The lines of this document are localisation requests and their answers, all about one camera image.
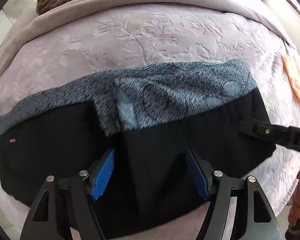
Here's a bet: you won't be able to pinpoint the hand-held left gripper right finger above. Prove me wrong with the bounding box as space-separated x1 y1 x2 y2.
186 147 283 240

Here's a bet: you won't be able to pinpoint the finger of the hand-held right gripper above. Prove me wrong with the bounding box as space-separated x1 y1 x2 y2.
239 119 290 146

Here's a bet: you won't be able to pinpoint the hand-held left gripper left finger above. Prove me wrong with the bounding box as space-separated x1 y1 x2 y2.
20 147 115 240

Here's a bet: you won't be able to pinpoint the black pants with patterned lining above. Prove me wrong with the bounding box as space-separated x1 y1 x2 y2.
0 59 277 240

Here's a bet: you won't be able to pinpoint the orange cloth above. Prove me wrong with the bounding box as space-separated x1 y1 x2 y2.
282 53 300 122

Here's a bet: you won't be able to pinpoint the lavender embossed blanket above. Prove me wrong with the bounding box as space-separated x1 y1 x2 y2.
0 4 300 240

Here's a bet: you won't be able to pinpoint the lavender smooth duvet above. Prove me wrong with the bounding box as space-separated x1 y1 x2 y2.
0 0 294 65

